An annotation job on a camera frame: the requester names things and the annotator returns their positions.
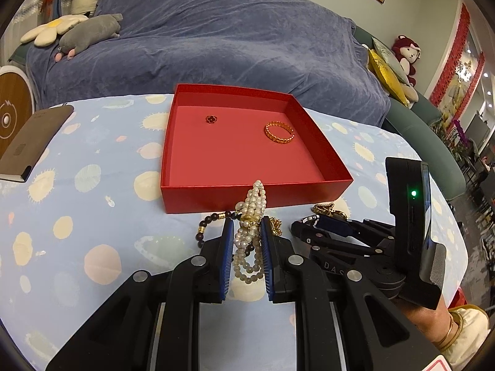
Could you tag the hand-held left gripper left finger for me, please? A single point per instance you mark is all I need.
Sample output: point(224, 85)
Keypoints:
point(225, 262)

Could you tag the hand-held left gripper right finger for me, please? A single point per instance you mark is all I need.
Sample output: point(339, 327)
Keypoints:
point(269, 262)

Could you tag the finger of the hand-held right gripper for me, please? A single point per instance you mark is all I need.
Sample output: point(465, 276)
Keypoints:
point(336, 227)
point(317, 239)

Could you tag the red cardboard box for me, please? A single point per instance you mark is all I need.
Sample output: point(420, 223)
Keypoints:
point(247, 143)

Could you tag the person's right forearm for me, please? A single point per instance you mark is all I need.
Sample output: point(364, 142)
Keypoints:
point(425, 328)

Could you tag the thin gold wrist bangle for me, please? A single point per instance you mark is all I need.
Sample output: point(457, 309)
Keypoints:
point(450, 328)

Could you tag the teal sofa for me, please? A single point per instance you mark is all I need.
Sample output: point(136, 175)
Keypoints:
point(425, 123)

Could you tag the yellow cushion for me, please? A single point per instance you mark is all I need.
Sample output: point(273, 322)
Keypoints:
point(383, 71)

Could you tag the silver grey cushion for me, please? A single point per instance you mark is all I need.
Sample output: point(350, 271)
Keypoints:
point(388, 60)

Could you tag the red monkey plush toy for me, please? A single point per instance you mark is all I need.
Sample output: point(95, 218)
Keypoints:
point(406, 56)

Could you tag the red paper window decoration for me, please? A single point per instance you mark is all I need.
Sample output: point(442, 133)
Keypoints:
point(458, 46)

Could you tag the blue covered sofa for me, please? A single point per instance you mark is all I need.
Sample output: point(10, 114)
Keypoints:
point(216, 34)

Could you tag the brown notebook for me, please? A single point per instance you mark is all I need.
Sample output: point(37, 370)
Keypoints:
point(31, 143)

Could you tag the round wooden white-rimmed disc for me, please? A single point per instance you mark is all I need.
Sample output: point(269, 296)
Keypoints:
point(13, 100)

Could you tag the grey plush toy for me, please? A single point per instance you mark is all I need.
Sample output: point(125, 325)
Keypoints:
point(91, 31)

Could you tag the white flower pillow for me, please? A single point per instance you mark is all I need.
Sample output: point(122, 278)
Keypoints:
point(50, 29)

